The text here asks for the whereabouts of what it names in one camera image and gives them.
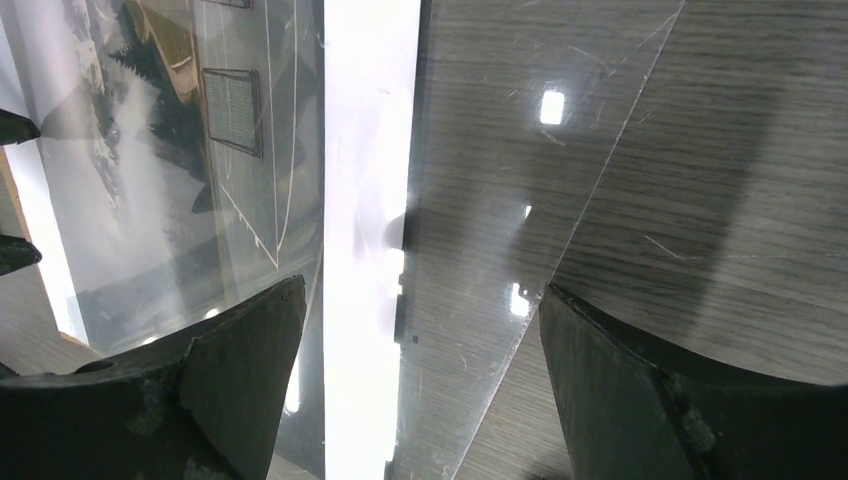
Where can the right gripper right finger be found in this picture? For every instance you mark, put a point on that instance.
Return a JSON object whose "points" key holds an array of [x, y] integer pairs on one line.
{"points": [[635, 406]]}

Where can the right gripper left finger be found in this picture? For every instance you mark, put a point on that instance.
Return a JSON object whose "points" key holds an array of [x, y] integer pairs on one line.
{"points": [[204, 402]]}

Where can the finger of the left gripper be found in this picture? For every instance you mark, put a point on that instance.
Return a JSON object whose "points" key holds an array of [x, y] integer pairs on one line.
{"points": [[17, 253], [16, 129]]}

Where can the landscape photo print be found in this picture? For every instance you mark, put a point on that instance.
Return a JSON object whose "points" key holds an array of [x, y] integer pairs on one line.
{"points": [[192, 154]]}

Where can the brown backing board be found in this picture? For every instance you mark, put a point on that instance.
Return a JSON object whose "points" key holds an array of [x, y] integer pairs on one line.
{"points": [[13, 199]]}

